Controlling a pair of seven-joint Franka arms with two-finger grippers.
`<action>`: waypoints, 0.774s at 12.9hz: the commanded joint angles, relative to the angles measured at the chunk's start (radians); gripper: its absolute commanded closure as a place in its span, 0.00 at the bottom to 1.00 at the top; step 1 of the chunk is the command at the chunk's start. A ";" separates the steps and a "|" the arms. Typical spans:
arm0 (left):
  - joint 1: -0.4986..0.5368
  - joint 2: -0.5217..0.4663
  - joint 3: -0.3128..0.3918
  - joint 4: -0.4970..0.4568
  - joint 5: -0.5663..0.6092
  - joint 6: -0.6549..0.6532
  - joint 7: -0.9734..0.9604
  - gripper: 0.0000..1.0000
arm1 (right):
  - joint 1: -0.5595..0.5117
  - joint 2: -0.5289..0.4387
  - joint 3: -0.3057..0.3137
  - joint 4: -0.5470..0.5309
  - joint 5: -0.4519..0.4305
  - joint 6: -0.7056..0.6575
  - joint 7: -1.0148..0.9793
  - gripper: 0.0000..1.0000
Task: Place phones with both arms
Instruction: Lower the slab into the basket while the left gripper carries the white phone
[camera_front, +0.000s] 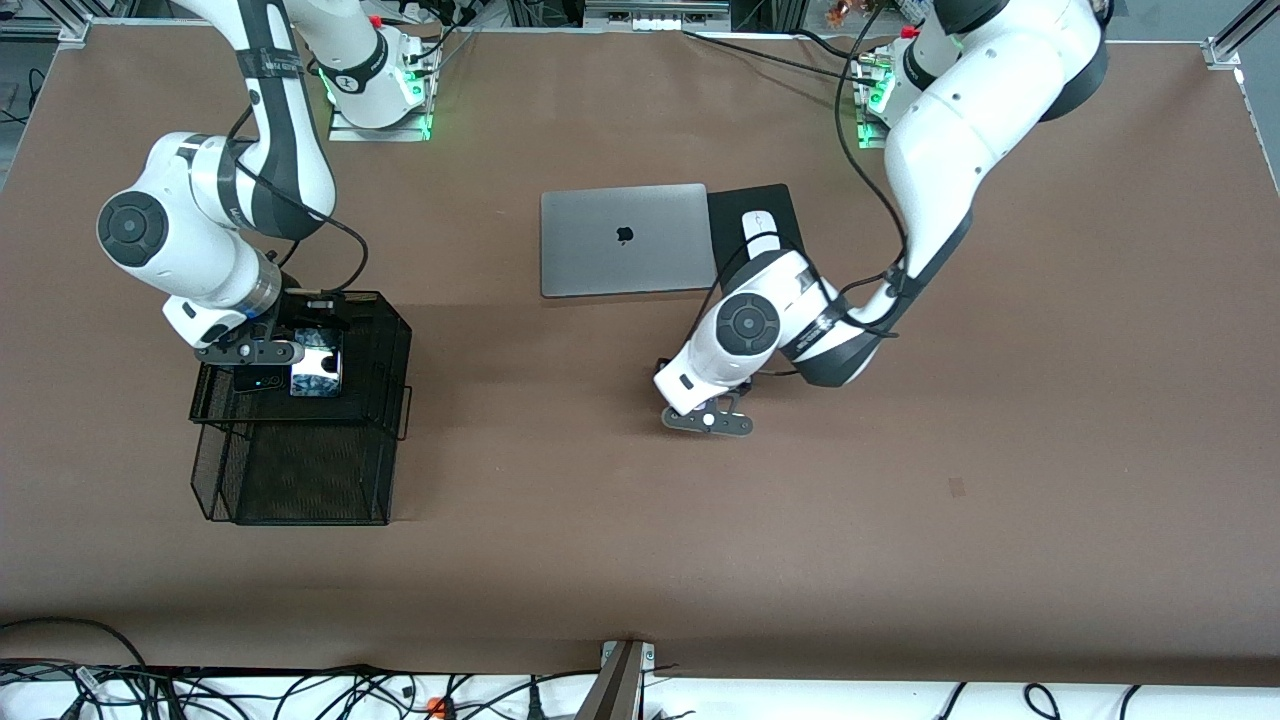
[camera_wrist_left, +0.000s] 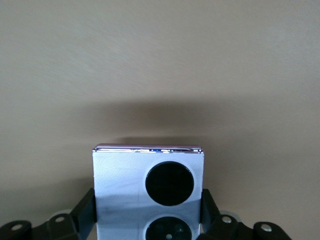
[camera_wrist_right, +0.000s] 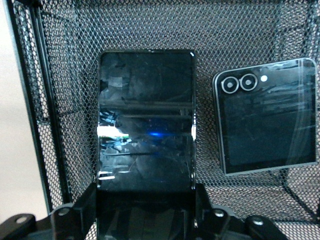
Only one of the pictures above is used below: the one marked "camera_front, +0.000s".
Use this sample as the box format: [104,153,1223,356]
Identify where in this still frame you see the long black slab phone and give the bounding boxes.
[289,343,345,399]

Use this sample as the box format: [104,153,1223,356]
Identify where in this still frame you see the silver closed laptop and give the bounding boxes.
[540,183,721,299]

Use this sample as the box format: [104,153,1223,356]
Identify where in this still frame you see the black mesh two-tier tray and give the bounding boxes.
[189,290,414,527]

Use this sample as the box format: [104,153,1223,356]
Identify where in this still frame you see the white computer mouse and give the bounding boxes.
[741,210,783,257]

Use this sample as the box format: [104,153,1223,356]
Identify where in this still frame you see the black mouse pad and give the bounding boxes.
[706,183,806,291]

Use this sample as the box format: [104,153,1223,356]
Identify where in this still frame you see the white power strip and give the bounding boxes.
[583,0,731,33]

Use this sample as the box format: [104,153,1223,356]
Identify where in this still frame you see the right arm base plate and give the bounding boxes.
[328,45,436,143]

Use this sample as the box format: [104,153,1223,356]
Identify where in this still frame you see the black base cable bundle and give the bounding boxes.
[405,10,479,86]

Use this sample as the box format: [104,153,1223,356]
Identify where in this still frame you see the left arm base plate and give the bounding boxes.
[853,50,963,152]

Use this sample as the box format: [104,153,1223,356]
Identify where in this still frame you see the long black table cable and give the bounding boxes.
[683,28,866,81]

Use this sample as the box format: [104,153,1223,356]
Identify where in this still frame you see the grey metal camera stand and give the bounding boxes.
[575,640,658,720]

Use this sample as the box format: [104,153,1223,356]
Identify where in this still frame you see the curved black floor cable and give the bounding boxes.
[440,670,603,720]

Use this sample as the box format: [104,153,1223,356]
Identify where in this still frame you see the short black table cable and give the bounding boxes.
[790,27,871,61]

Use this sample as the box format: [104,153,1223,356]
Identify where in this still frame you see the black looping floor cable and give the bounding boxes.
[0,617,151,673]

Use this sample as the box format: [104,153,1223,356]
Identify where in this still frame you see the aluminium frame profile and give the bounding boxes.
[1203,0,1280,71]

